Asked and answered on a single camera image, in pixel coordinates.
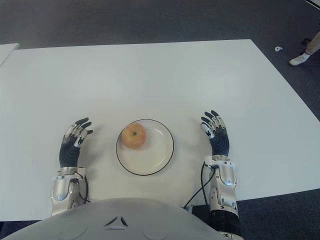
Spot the white plate with black rim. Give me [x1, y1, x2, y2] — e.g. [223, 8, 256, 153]
[115, 118, 175, 177]

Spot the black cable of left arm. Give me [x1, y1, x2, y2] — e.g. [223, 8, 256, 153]
[78, 174, 92, 204]

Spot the grey robot torso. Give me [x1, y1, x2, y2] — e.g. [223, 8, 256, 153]
[0, 197, 245, 240]

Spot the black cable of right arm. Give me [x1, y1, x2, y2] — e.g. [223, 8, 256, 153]
[183, 164, 216, 209]

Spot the yellow red apple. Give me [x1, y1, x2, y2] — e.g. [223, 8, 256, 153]
[121, 122, 147, 150]

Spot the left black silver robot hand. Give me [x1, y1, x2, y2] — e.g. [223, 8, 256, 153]
[58, 117, 94, 169]

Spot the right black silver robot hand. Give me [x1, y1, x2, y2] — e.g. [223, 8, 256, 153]
[199, 109, 231, 157]

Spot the white sneaker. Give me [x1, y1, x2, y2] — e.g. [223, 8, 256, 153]
[289, 52, 312, 67]

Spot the neighbouring white table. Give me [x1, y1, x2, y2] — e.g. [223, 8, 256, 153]
[0, 42, 21, 68]

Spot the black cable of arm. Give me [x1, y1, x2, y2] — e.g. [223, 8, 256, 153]
[78, 174, 92, 204]
[183, 164, 216, 209]

